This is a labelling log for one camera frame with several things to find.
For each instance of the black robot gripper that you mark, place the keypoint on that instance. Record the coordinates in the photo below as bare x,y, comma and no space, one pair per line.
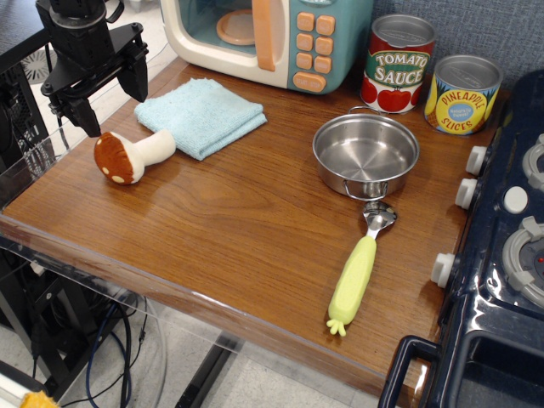
89,55

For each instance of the stainless steel pot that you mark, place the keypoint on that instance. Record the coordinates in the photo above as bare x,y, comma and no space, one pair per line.
364,154

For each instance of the plush brown mushroom toy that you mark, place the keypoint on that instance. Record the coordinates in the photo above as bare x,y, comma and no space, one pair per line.
124,162

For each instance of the light blue folded cloth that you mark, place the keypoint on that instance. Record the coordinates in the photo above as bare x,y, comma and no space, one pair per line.
202,116

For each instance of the clear acrylic table guard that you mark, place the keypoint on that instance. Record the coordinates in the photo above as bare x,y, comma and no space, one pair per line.
248,240

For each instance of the toy microwave teal and cream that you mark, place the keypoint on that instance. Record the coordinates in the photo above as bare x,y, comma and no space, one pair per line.
305,46

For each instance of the tomato sauce can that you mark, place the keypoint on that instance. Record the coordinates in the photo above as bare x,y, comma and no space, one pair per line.
398,56

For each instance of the pineapple slices can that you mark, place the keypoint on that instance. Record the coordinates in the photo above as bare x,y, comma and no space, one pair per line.
462,94

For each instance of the dark blue toy stove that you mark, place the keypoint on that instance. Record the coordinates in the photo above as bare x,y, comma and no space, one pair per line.
490,348

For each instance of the black metal frame stand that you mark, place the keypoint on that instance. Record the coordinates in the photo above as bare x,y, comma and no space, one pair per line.
60,322

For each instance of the spoon with yellow-green handle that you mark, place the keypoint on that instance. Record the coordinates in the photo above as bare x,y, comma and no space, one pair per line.
353,281

